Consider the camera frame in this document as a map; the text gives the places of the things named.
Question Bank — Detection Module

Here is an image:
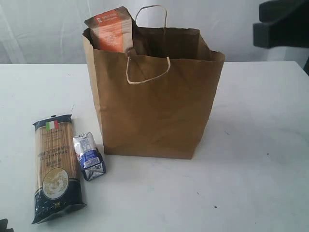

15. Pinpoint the spaghetti packet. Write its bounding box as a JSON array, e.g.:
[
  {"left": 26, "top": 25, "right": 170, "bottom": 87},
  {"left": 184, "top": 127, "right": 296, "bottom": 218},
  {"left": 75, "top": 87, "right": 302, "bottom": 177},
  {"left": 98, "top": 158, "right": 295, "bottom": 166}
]
[{"left": 32, "top": 115, "right": 86, "bottom": 224}]

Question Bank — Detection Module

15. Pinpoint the brown pouch orange label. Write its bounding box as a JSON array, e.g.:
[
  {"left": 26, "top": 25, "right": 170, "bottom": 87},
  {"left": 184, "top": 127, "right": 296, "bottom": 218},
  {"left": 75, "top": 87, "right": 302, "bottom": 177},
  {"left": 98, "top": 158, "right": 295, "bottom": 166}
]
[{"left": 84, "top": 6, "right": 149, "bottom": 58}]

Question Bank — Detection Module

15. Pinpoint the brown paper bag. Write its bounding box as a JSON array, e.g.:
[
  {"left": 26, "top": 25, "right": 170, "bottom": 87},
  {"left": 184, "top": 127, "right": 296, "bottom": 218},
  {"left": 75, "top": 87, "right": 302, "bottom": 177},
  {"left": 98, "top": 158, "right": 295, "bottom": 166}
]
[{"left": 82, "top": 4, "right": 225, "bottom": 160}]

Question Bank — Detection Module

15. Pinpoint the small milk carton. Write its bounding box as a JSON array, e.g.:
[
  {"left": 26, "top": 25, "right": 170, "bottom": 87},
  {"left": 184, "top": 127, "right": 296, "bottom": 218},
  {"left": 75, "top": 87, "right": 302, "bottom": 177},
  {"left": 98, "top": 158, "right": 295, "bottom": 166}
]
[{"left": 73, "top": 132, "right": 106, "bottom": 181}]

